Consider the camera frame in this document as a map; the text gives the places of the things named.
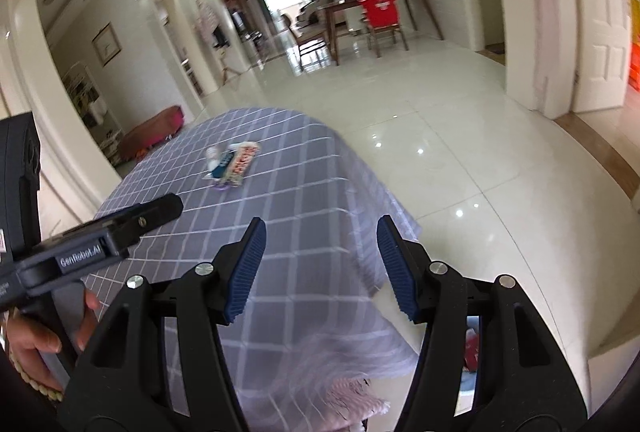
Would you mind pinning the white shelf rack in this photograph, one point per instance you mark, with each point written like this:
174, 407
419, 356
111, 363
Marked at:
90, 112

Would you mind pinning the blue white small packet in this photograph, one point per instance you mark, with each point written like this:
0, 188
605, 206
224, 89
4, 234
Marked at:
219, 167

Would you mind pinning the person's left hand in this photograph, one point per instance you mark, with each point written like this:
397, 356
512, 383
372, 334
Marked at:
30, 337

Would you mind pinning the red paper bag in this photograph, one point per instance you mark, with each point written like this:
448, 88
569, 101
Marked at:
472, 349

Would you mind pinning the pink hanging cloth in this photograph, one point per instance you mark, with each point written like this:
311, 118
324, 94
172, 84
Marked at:
206, 22

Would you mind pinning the orange wall poster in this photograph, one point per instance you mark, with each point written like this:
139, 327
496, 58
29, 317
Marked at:
634, 47

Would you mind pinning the white door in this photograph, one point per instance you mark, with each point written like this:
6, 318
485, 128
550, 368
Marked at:
600, 22

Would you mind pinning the framed wall picture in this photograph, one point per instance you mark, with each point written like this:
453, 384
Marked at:
106, 44

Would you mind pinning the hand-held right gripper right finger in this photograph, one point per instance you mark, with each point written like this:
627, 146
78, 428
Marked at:
395, 272

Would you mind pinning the grey checked tablecloth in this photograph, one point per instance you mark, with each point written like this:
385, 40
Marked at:
300, 192

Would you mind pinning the red shirt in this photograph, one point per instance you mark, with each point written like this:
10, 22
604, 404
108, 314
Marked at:
380, 7

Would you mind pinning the pink fringed cloth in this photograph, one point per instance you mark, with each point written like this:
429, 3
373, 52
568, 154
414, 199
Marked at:
350, 397

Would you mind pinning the red white snack wrapper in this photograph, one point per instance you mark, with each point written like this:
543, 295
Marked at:
245, 159

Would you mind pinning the wooden chair with shirt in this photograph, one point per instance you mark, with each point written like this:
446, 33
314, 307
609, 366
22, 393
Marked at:
385, 37

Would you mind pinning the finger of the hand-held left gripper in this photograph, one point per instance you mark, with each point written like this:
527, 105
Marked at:
145, 217

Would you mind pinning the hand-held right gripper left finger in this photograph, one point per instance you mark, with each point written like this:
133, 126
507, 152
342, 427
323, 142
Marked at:
247, 272

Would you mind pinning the wooden dining table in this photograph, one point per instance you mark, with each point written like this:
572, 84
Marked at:
345, 6

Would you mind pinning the wooden tripod stand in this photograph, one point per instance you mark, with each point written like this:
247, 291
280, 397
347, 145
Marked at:
229, 69

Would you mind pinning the pink bench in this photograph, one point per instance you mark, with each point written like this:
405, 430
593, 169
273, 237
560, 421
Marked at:
150, 134

